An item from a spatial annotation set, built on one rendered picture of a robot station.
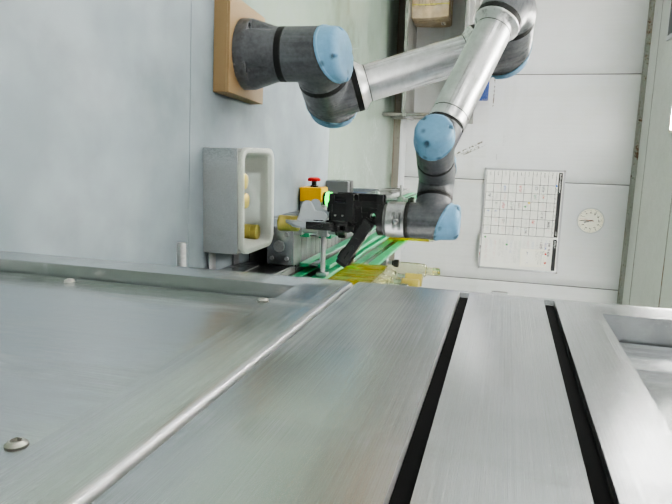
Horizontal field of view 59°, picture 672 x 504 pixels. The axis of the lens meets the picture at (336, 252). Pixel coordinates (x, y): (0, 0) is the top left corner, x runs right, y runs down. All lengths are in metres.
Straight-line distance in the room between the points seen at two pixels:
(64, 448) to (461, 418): 0.15
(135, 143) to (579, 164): 6.56
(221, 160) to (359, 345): 0.95
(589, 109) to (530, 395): 7.11
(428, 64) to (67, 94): 0.80
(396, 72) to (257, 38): 0.32
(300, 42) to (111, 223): 0.55
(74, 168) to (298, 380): 0.72
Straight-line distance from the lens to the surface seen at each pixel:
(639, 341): 0.48
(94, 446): 0.24
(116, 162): 1.04
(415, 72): 1.42
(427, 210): 1.21
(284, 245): 1.42
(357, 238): 1.24
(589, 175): 7.36
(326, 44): 1.29
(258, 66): 1.34
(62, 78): 0.95
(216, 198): 1.27
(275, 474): 0.22
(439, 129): 1.13
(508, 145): 7.31
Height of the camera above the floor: 1.36
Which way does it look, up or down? 15 degrees down
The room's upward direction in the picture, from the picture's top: 94 degrees clockwise
